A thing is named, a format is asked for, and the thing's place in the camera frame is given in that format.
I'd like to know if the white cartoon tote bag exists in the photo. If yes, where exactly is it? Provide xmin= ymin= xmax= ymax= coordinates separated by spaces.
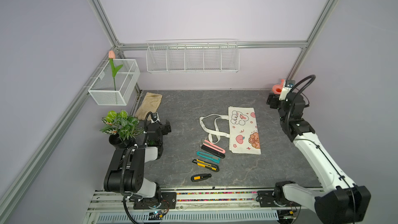
xmin=199 ymin=106 xmax=261 ymax=155

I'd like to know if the teal utility knife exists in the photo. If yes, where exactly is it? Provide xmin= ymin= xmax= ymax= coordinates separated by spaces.
xmin=197 ymin=151 xmax=221 ymax=163

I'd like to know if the short black yellow knife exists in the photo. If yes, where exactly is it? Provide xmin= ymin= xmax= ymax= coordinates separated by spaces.
xmin=191 ymin=173 xmax=212 ymax=182

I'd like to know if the yellow black utility knife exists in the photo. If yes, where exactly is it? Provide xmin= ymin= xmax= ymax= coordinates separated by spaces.
xmin=192 ymin=159 xmax=220 ymax=172

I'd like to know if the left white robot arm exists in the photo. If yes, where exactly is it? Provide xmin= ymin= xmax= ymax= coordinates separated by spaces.
xmin=104 ymin=112 xmax=171 ymax=205

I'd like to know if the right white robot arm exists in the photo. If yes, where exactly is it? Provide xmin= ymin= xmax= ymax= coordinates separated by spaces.
xmin=267 ymin=75 xmax=371 ymax=224

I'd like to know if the pink utility knife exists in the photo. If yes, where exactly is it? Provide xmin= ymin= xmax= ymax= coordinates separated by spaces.
xmin=203 ymin=140 xmax=226 ymax=153

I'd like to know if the pink watering can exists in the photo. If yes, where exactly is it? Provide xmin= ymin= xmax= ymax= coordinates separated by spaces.
xmin=272 ymin=79 xmax=285 ymax=95

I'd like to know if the beige folded cloth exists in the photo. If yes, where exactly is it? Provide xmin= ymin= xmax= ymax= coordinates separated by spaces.
xmin=134 ymin=92 xmax=163 ymax=120

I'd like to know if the green potted plant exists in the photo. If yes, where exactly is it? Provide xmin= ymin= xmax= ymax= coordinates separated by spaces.
xmin=101 ymin=110 xmax=144 ymax=149

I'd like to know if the pink artificial tulip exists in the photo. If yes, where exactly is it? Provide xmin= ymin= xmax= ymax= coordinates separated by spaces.
xmin=108 ymin=50 xmax=123 ymax=90

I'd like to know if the white wire basket left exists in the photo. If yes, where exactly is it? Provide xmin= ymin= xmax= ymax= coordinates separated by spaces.
xmin=88 ymin=59 xmax=140 ymax=106

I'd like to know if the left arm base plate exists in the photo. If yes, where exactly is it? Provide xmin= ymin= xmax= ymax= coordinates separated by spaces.
xmin=133 ymin=192 xmax=177 ymax=210

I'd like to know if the white wire wall shelf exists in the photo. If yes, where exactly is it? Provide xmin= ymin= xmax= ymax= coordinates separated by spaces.
xmin=146 ymin=39 xmax=240 ymax=73

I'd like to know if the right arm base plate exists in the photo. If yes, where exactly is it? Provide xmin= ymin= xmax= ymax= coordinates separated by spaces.
xmin=256 ymin=190 xmax=300 ymax=208

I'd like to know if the white vented cable tray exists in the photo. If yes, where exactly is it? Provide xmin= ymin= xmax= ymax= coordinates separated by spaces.
xmin=96 ymin=209 xmax=279 ymax=224

